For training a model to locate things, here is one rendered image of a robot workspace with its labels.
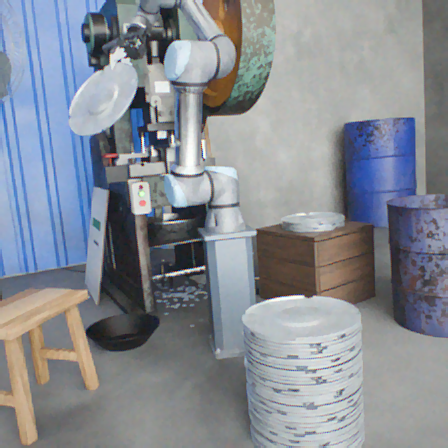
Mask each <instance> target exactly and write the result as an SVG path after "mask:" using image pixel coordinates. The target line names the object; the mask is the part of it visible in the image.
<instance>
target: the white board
mask: <svg viewBox="0 0 448 448"><path fill-rule="evenodd" d="M109 193H110V191H109V190H106V189H103V188H99V187H93V198H92V209H91V220H90V230H89V242H88V253H87V264H86V275H85V285H86V287H87V288H88V290H89V292H90V294H91V296H92V298H93V299H94V301H95V303H96V305H97V306H99V300H100V289H101V279H102V268H103V257H104V247H105V236H106V225H107V215H108V204H109Z"/></svg>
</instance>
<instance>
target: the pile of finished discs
mask: <svg viewBox="0 0 448 448"><path fill-rule="evenodd" d="M281 220H282V222H281V223H282V228H283V229H285V230H289V231H300V232H312V231H324V230H331V229H335V228H340V227H342V226H344V225H345V221H344V220H345V218H344V216H343V215H342V214H337V213H311V214H309V215H305V214H298V215H292V216H288V217H284V218H282V219H281Z"/></svg>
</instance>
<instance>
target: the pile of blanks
mask: <svg viewBox="0 0 448 448"><path fill-rule="evenodd" d="M361 330H362V325H361V319H360V322H359V324H358V325H357V326H356V327H355V328H353V329H352V330H350V331H348V332H347V333H345V334H342V335H339V336H336V337H332V338H327V339H321V340H313V341H292V340H289V341H284V340H276V339H271V338H266V337H262V336H259V335H257V334H254V333H252V332H250V331H249V330H247V329H246V328H245V327H244V325H243V342H244V344H243V346H244V353H245V357H244V365H245V368H246V380H247V383H246V389H247V397H248V412H249V420H250V430H251V437H252V441H253V443H254V445H255V446H256V448H360V447H361V445H362V443H363V440H364V434H365V433H364V427H365V425H364V419H363V409H364V397H363V393H364V388H363V385H364V377H363V360H362V336H361Z"/></svg>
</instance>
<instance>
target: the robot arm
mask: <svg viewBox="0 0 448 448"><path fill-rule="evenodd" d="M160 7H163V8H175V9H181V11H182V13H183V14H184V15H185V16H186V18H187V21H188V23H189V24H190V26H191V28H192V29H193V31H194V32H195V34H196V36H197V37H198V39H199V40H200V41H188V40H185V41H175V42H173V43H172V44H171V45H170V46H169V48H168V49H167V52H166V55H165V62H164V69H165V75H166V77H167V79H169V80H170V81H171V86H172V87H173V88H175V89H176V141H175V153H174V164H173V165H172V166H171V174H168V175H166V176H165V178H164V187H165V192H166V195H167V198H168V200H169V202H170V203H171V204H172V206H173V207H175V208H180V207H184V208H186V207H189V206H196V205H203V204H207V205H208V213H207V217H206V221H205V232H207V233H230V232H237V231H241V230H244V229H246V228H247V225H246V220H245V219H244V216H243V214H242V211H241V209H240V198H239V186H238V181H239V179H238V175H237V170H236V169H235V168H233V167H218V166H205V167H203V166H202V165H201V164H200V148H201V120H202V92H203V90H204V89H205V88H206V87H207V86H208V80H218V79H222V78H224V77H225V76H227V75H228V74H229V73H230V72H231V71H232V69H233V68H234V65H235V63H236V57H237V55H236V48H235V46H234V44H233V42H232V41H231V40H230V38H229V37H228V36H227V35H225V34H223V33H222V32H221V31H220V29H219V28H218V26H217V25H216V23H215V22H214V20H213V19H212V17H211V16H210V14H208V12H207V11H206V10H205V8H204V7H203V5H202V0H140V3H139V7H138V11H137V13H136V15H135V17H134V19H133V20H132V21H131V22H130V24H129V27H128V29H127V33H125V34H123V35H122V36H120V37H118V38H116V39H114V40H112V41H111V42H109V43H107V44H105V45H103V46H102V50H103V52H104V54H105V55H106V57H107V58H110V69H111V70H113V69H114V67H115V63H116V62H117V60H118V62H125V63H129V64H130V65H132V63H131V59H132V58H133V60H136V59H140V58H143V56H144V55H145V53H146V52H147V50H148V49H147V48H146V46H145V45H146V44H145V43H144V41H145V39H146V38H149V37H150V36H151V34H150V33H149V32H150V31H151V29H152V27H153V25H154V23H155V22H156V20H157V19H158V17H159V13H160V11H159V10H160ZM142 52H144V53H143V55H142V56H141V54H142Z"/></svg>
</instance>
